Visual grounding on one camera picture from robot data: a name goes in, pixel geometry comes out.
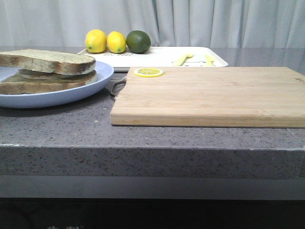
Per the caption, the blue plate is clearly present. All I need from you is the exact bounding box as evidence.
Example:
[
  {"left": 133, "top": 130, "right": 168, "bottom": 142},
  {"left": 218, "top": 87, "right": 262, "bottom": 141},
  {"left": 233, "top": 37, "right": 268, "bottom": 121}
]
[{"left": 0, "top": 62, "right": 114, "bottom": 108}]

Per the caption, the bread slice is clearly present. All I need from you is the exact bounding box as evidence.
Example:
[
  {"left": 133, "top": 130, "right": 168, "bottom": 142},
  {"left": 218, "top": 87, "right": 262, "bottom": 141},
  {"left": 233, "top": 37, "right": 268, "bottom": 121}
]
[
  {"left": 0, "top": 49, "right": 96, "bottom": 75},
  {"left": 0, "top": 70, "right": 97, "bottom": 94}
]

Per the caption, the white bear tray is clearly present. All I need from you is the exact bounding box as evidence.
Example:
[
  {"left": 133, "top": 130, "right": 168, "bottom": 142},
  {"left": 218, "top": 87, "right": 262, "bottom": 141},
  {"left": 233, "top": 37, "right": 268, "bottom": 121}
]
[{"left": 79, "top": 47, "right": 228, "bottom": 72}]

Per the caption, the lemon slice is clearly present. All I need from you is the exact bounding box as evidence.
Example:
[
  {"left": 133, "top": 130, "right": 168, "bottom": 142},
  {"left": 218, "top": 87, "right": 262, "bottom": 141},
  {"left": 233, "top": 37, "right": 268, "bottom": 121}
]
[{"left": 133, "top": 68, "right": 164, "bottom": 78}]

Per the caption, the yellow plastic fork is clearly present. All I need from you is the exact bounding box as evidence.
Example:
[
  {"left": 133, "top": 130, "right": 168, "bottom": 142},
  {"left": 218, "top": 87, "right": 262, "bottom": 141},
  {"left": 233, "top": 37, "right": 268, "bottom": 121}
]
[{"left": 172, "top": 53, "right": 193, "bottom": 66}]

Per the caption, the green lime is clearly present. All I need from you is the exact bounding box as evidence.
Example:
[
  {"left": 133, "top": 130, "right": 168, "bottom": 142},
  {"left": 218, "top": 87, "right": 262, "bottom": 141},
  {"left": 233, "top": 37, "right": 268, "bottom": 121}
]
[{"left": 126, "top": 30, "right": 151, "bottom": 54}]

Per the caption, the yellow plastic knife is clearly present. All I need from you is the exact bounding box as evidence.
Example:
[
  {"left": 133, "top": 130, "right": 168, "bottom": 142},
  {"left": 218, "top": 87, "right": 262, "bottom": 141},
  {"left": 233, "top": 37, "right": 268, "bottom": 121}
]
[{"left": 204, "top": 54, "right": 215, "bottom": 66}]

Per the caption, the right yellow lemon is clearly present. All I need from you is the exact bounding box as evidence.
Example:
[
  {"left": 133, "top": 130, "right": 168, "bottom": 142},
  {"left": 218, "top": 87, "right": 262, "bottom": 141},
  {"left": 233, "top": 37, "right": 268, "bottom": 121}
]
[{"left": 107, "top": 31, "right": 126, "bottom": 53}]

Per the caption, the yellow lemon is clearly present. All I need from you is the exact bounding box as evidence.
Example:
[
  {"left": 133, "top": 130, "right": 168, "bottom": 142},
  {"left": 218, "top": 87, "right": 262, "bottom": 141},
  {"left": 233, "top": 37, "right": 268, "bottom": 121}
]
[
  {"left": 107, "top": 31, "right": 126, "bottom": 53},
  {"left": 85, "top": 29, "right": 107, "bottom": 53}
]

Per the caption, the left yellow lemon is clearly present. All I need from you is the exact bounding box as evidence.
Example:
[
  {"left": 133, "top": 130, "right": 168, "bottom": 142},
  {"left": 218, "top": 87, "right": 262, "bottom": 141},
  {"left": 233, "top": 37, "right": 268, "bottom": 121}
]
[{"left": 85, "top": 29, "right": 107, "bottom": 53}]

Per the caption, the grey curtain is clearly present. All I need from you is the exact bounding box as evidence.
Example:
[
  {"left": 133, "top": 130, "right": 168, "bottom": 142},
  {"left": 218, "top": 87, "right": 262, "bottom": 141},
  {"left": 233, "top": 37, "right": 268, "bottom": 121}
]
[{"left": 0, "top": 0, "right": 305, "bottom": 48}]

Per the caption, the wooden cutting board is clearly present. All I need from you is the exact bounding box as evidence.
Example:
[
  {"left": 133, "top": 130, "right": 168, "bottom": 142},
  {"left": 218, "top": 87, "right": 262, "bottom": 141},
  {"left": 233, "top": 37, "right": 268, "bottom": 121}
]
[{"left": 110, "top": 67, "right": 305, "bottom": 128}]

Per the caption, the fried egg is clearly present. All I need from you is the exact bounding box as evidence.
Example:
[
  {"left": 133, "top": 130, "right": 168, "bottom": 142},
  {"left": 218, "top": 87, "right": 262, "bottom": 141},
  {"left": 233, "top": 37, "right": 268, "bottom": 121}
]
[{"left": 18, "top": 69, "right": 73, "bottom": 80}]

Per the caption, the metal cutting board handle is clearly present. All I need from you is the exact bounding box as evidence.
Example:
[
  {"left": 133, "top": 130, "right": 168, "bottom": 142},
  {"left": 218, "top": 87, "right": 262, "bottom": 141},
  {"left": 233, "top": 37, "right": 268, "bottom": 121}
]
[{"left": 110, "top": 77, "right": 126, "bottom": 99}]

